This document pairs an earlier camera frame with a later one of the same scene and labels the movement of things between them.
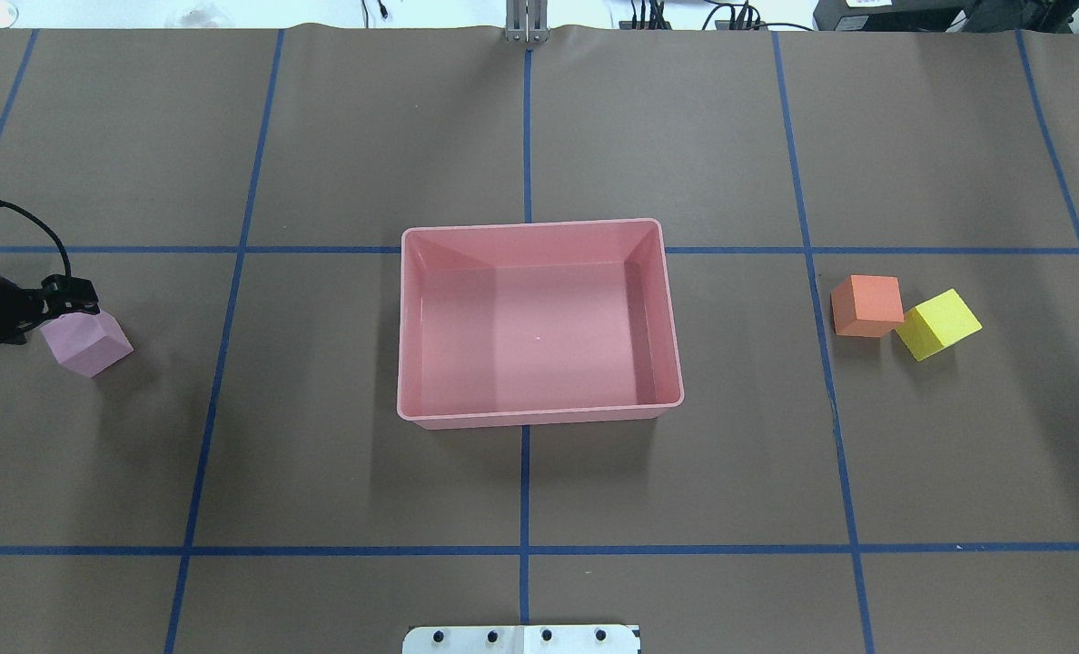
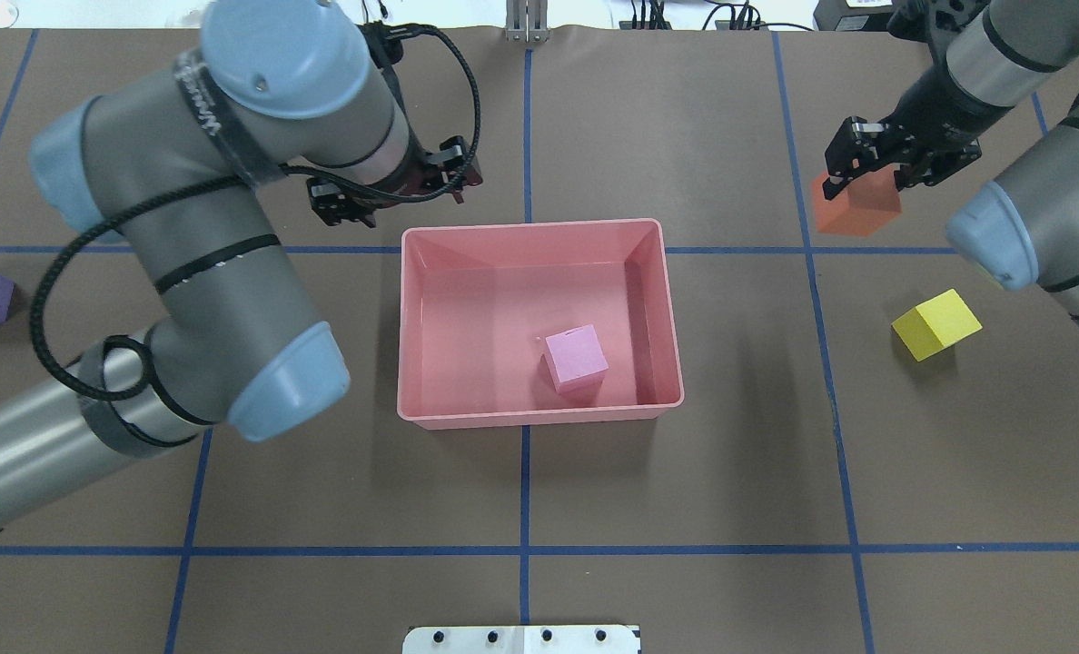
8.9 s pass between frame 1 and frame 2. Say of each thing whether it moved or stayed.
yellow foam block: stayed
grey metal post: stayed
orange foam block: moved
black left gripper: moved
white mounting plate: stayed
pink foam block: moved
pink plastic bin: stayed
